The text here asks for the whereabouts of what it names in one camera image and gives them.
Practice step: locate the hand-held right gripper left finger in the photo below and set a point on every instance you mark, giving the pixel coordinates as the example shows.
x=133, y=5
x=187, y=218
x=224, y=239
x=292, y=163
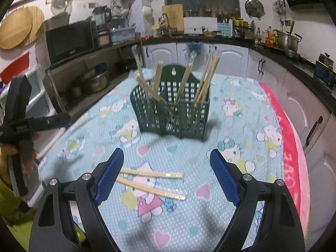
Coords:
x=110, y=176

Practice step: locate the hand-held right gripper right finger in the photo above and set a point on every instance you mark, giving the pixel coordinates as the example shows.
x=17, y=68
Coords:
x=223, y=176

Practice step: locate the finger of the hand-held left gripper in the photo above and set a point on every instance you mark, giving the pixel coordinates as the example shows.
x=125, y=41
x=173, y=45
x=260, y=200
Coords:
x=52, y=122
x=19, y=99

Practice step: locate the green plastic utensil basket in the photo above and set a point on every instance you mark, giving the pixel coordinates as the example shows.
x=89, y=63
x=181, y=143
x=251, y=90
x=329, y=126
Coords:
x=189, y=120

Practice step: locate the hanging kitchen utensils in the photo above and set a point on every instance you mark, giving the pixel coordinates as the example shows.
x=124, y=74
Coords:
x=279, y=6

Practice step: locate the person's left hand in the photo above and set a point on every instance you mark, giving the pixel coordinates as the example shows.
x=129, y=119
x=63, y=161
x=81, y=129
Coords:
x=8, y=151

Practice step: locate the white plastic drawer unit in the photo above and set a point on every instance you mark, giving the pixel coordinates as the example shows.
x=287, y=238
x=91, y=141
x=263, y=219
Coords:
x=39, y=102

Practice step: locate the red panel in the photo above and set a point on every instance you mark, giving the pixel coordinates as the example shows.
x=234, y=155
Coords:
x=14, y=67

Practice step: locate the blue cartoon printed blanket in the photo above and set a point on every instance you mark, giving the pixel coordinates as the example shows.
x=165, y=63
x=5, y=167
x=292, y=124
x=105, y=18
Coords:
x=183, y=215

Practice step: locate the steel pot with blue lid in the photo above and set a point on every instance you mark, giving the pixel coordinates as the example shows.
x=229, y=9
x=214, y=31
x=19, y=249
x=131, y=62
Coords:
x=97, y=80

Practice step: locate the round wooden board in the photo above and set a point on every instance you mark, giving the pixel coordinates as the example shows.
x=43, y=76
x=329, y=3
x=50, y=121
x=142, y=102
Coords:
x=19, y=27

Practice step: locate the pink fleece blanket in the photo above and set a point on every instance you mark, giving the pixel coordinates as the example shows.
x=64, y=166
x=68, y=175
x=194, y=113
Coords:
x=291, y=147

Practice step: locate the black microwave oven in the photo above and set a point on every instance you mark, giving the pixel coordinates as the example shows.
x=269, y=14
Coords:
x=69, y=42

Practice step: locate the black cooking pot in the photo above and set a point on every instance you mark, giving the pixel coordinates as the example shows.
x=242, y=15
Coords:
x=124, y=65

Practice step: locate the clear glass lid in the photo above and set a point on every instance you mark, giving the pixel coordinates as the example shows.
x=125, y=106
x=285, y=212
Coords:
x=61, y=4

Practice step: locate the blender with clear jar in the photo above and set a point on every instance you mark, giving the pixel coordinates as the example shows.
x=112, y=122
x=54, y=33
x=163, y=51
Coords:
x=102, y=18

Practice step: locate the blue hanging basket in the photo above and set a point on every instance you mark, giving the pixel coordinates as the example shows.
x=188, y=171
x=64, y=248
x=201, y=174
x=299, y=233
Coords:
x=193, y=48

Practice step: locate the steel pan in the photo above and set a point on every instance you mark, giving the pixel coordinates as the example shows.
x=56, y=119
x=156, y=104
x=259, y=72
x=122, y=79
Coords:
x=291, y=55

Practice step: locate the bowl on counter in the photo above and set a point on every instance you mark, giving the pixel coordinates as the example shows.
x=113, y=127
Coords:
x=211, y=33

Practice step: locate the white jug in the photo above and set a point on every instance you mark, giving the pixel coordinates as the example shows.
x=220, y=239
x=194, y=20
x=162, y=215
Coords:
x=148, y=11

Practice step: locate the light blue knife rack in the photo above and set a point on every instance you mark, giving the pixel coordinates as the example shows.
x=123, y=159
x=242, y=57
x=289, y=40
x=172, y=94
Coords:
x=225, y=29

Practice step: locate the row of condiment bottles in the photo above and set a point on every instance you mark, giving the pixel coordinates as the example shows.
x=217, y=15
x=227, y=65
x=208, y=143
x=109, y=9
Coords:
x=267, y=35

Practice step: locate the teal container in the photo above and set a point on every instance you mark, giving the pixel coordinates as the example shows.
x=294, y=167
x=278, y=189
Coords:
x=324, y=68

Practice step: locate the steel stock pot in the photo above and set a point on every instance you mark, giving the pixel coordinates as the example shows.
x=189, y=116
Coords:
x=287, y=40

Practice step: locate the metal kitchen faucet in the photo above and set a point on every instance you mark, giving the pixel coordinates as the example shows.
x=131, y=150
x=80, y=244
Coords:
x=165, y=22

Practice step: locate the white countertop appliance box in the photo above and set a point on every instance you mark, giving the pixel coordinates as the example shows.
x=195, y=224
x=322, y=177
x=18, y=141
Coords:
x=200, y=25

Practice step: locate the wooden cutting board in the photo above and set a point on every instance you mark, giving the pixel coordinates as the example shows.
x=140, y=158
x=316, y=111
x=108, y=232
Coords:
x=173, y=17

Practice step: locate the row of spice jars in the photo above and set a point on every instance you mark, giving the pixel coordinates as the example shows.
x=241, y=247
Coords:
x=212, y=14

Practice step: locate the hanging pan lid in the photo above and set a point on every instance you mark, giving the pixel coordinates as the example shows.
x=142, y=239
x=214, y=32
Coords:
x=254, y=8

